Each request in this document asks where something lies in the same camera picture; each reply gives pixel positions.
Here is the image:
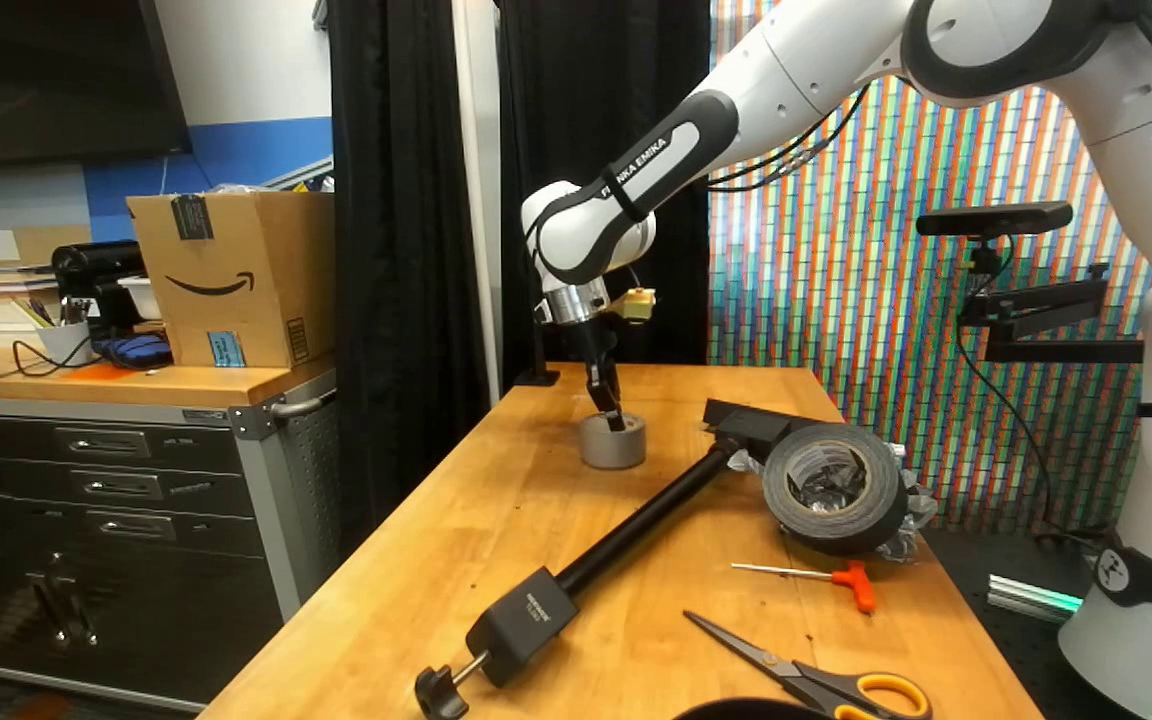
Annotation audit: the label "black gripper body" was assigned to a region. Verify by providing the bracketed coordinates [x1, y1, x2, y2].
[579, 317, 628, 372]

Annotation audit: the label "grey duct tape roll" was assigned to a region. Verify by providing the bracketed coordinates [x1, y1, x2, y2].
[575, 407, 653, 474]

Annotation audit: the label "large black tape roll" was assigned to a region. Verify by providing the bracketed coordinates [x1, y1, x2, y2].
[754, 421, 910, 557]

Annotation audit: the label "black clamp pole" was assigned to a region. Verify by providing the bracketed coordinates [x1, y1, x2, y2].
[410, 396, 829, 720]

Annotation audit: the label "black curtain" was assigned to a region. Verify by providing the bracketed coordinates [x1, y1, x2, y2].
[321, 0, 497, 552]
[491, 0, 716, 392]

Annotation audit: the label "crumpled silver foil wrapper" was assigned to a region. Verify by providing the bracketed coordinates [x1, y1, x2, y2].
[869, 443, 944, 565]

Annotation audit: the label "cardboard shipping box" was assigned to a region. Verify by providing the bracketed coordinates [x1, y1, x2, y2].
[125, 189, 341, 374]

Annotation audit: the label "aluminium bar with green light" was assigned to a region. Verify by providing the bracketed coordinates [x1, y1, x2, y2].
[982, 566, 1087, 625]

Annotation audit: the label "black desktop device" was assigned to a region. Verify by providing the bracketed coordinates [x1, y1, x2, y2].
[47, 234, 179, 372]

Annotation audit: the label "wood topped drawer cabinet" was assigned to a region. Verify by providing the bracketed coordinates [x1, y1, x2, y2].
[0, 341, 345, 712]

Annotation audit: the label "yellowish wrist camera box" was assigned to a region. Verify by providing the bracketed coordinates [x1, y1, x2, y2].
[612, 284, 661, 328]

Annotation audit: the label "orange handled small screwdriver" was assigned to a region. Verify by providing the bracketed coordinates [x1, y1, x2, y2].
[722, 557, 883, 620]

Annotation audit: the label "orange handled scissors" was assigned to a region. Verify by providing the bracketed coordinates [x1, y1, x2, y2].
[681, 609, 936, 720]

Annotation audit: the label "black camera cable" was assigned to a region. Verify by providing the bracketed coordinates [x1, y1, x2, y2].
[950, 317, 1098, 546]

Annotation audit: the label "black stereo camera bar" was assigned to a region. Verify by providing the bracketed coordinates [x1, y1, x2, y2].
[910, 194, 1079, 243]

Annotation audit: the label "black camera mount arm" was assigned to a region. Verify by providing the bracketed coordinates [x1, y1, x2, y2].
[950, 234, 1146, 372]

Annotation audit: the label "black wall monitor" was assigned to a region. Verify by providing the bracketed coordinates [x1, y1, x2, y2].
[0, 0, 195, 172]

